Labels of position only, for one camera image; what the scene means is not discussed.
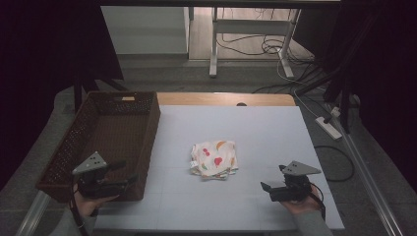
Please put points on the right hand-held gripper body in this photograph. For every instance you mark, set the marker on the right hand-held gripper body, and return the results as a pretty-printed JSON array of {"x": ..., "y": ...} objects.
[{"x": 291, "y": 191}]

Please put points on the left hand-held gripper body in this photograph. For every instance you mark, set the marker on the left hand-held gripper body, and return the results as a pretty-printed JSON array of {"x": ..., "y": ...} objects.
[{"x": 95, "y": 187}]

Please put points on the brown wicker basket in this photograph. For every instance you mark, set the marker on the brown wicker basket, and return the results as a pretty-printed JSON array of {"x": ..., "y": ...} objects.
[{"x": 114, "y": 131}]

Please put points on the white fruit print garment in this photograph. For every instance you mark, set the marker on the white fruit print garment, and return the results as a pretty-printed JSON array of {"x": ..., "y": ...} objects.
[{"x": 214, "y": 159}]

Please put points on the person's right hand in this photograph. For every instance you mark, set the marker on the person's right hand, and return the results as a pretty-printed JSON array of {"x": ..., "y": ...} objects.
[{"x": 303, "y": 206}]

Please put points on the person's left hand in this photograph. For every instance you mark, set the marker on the person's left hand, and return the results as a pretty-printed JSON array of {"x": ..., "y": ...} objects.
[{"x": 87, "y": 206}]

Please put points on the white table mat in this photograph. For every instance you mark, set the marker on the white table mat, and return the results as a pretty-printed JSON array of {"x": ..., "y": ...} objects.
[{"x": 262, "y": 131}]

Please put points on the white power strip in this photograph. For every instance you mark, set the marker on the white power strip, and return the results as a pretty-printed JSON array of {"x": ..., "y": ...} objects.
[{"x": 328, "y": 128}]

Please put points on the black stand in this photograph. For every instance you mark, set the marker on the black stand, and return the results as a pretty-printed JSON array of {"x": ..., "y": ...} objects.
[{"x": 344, "y": 108}]

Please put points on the black curtain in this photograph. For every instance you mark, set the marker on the black curtain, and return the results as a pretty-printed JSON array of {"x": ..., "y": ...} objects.
[
  {"x": 42, "y": 65},
  {"x": 387, "y": 65}
]

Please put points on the white cabinet panel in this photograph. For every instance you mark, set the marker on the white cabinet panel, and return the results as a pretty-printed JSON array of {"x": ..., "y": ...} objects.
[{"x": 144, "y": 29}]

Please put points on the metal rail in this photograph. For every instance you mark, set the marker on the metal rail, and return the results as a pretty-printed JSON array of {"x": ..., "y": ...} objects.
[
  {"x": 370, "y": 183},
  {"x": 32, "y": 214}
]

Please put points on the white desk frame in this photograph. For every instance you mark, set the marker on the white desk frame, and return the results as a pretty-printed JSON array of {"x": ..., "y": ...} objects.
[{"x": 252, "y": 26}]

